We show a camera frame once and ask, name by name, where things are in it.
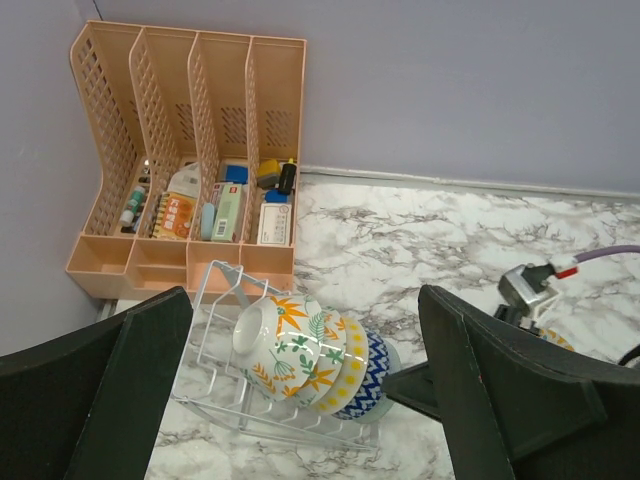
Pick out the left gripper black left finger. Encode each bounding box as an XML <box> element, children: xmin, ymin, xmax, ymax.
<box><xmin>1</xmin><ymin>287</ymin><xmax>193</xmax><ymax>479</ymax></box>

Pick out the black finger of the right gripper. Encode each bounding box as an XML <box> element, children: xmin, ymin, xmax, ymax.
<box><xmin>382</xmin><ymin>362</ymin><xmax>441</xmax><ymax>420</ymax></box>

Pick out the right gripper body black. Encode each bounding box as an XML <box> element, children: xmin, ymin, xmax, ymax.
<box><xmin>494</xmin><ymin>304</ymin><xmax>537</xmax><ymax>330</ymax></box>

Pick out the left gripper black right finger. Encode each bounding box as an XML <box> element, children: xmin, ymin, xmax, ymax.
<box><xmin>419</xmin><ymin>285</ymin><xmax>639</xmax><ymax>479</ymax></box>

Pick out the blue yellow floral bowl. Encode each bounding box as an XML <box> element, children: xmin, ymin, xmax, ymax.
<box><xmin>538</xmin><ymin>328</ymin><xmax>574</xmax><ymax>351</ymax></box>

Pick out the red and blue patterned bowl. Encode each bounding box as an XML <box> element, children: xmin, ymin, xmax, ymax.
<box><xmin>332</xmin><ymin>330</ymin><xmax>391</xmax><ymax>424</ymax></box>

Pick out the yellow teal patterned bowl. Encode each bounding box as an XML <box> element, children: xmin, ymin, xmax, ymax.
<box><xmin>311</xmin><ymin>317</ymin><xmax>369</xmax><ymax>415</ymax></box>

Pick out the white orange leaf bowl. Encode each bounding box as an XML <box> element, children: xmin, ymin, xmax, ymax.
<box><xmin>293</xmin><ymin>307</ymin><xmax>347</xmax><ymax>407</ymax></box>

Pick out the glue stick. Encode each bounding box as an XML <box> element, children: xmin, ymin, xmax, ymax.
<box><xmin>119</xmin><ymin>186</ymin><xmax>146</xmax><ymax>227</ymax></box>

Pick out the white card box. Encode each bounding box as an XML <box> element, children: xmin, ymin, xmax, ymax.
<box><xmin>257</xmin><ymin>203</ymin><xmax>292</xmax><ymax>246</ymax></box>

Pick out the green staple box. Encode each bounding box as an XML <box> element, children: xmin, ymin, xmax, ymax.
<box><xmin>212</xmin><ymin>183</ymin><xmax>248</xmax><ymax>243</ymax></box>

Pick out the light blue tube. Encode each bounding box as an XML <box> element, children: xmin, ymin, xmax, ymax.
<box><xmin>200</xmin><ymin>202</ymin><xmax>216</xmax><ymax>241</ymax></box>

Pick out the blue small block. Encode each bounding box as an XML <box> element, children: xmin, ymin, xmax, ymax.
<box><xmin>264</xmin><ymin>189</ymin><xmax>289</xmax><ymax>204</ymax></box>

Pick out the black yellow marker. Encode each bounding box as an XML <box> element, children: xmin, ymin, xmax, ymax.
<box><xmin>278</xmin><ymin>158</ymin><xmax>297</xmax><ymax>195</ymax></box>

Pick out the yellow black eraser block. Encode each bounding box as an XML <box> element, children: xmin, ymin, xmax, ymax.
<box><xmin>257</xmin><ymin>159</ymin><xmax>281</xmax><ymax>190</ymax></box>

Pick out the blue eraser block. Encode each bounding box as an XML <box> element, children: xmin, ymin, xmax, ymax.
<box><xmin>224</xmin><ymin>165</ymin><xmax>249</xmax><ymax>185</ymax></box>

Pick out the orange plastic file organizer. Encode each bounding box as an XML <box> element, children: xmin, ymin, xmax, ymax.
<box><xmin>67</xmin><ymin>20</ymin><xmax>307</xmax><ymax>300</ymax></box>

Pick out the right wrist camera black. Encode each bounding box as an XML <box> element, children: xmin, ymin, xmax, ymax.
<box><xmin>498</xmin><ymin>255</ymin><xmax>579</xmax><ymax>321</ymax></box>

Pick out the white wire dish rack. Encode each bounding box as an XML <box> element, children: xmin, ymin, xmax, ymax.
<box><xmin>172</xmin><ymin>260</ymin><xmax>380</xmax><ymax>451</ymax></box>

